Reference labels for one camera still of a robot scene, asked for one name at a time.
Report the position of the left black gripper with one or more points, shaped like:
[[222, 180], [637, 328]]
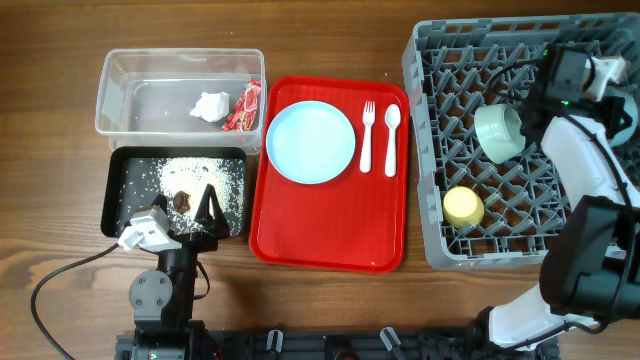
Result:
[[214, 227]]

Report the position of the light blue bowl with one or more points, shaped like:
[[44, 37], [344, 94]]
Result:
[[633, 110]]

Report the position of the rice and food scraps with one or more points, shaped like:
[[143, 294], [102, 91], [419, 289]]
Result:
[[182, 181]]

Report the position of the red ketchup packet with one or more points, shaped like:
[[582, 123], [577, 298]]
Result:
[[245, 110]]

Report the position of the white napkin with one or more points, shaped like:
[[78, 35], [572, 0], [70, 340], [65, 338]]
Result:
[[211, 107]]

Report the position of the mint green bowl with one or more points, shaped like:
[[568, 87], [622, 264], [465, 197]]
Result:
[[498, 128]]

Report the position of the light blue plate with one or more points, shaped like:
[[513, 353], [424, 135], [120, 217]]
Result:
[[310, 142]]

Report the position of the yellow plastic cup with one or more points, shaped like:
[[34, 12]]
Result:
[[462, 206]]

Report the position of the white plastic fork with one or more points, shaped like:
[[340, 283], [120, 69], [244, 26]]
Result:
[[368, 118]]

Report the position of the white plastic spoon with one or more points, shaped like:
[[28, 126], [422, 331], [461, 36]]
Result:
[[392, 120]]

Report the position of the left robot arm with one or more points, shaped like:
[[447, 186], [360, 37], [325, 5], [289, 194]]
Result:
[[162, 299]]

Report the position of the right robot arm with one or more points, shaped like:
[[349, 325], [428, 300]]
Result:
[[590, 278]]

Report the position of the grey dishwasher rack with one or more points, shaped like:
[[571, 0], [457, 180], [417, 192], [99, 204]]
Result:
[[451, 68]]

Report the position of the black plastic tray bin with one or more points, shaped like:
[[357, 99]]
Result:
[[121, 155]]

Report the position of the clear plastic bin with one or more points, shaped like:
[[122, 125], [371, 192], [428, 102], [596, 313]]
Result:
[[145, 96]]

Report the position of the red serving tray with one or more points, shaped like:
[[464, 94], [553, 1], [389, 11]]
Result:
[[354, 222]]

